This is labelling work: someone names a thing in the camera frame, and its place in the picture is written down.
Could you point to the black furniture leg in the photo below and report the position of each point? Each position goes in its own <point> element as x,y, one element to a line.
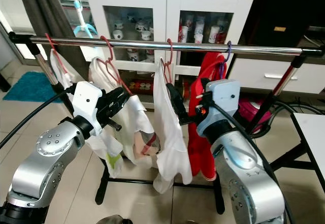
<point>4,82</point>

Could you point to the plain white shirt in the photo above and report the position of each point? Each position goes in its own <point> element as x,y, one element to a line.
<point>170,142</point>

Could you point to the red polo shirt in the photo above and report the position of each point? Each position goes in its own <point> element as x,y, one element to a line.
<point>200,153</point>

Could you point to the purple clothes hanger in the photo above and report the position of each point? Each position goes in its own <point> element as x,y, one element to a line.
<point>228,49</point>

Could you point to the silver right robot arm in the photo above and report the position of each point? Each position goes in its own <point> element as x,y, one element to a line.
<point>249,178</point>

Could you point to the dark wooden cabinet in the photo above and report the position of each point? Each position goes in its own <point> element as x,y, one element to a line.
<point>284,5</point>

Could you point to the grey curtain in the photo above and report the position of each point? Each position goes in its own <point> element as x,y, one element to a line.
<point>45,16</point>

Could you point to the pink bag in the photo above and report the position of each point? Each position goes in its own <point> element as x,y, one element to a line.
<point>256,113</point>

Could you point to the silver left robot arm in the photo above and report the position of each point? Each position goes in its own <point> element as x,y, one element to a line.
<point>53,153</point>

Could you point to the robot leg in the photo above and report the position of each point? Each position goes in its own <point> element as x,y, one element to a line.
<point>118,220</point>
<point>191,222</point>

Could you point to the white printed mug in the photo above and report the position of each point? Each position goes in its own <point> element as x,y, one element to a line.
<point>142,28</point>
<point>118,26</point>

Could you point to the teal floor mat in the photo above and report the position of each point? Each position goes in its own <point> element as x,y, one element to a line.
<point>30,87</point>

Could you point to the red white tumbler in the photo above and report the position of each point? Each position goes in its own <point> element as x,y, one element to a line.
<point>199,32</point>
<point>217,32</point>
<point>184,35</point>

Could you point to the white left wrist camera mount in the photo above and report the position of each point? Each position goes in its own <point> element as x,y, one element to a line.
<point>87,104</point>

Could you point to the right robot leg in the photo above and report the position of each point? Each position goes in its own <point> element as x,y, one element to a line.
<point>191,222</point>

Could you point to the white glass door cabinet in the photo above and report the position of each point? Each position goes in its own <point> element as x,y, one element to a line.
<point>165,3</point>

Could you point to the chrome black clothes rack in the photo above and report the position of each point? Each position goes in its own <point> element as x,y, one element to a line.
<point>198,46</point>

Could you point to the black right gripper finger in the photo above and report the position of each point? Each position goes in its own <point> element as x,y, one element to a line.
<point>204,87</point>
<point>179,107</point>

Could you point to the left robot leg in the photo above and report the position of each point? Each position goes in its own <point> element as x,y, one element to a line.
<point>118,220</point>

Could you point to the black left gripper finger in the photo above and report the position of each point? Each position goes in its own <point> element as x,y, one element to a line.
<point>117,97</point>
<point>120,110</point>

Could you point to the light blue white mop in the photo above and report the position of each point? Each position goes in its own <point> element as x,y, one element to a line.
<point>84,30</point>

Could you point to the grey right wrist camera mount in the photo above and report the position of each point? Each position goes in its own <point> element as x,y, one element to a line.
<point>226,94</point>

